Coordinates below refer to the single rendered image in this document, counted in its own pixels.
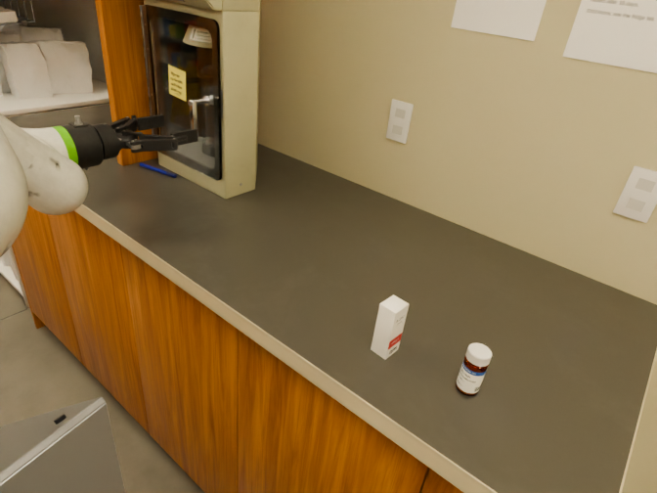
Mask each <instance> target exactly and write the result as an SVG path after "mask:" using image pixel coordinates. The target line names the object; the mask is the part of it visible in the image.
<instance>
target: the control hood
mask: <svg viewBox="0 0 657 493"><path fill-rule="evenodd" d="M166 1H171V2H175V3H180V4H185V5H190V6H195V7H199V8H203V9H208V10H213V11H221V10H222V0H184V1H185V2H183V1H178V0H166Z"/></svg>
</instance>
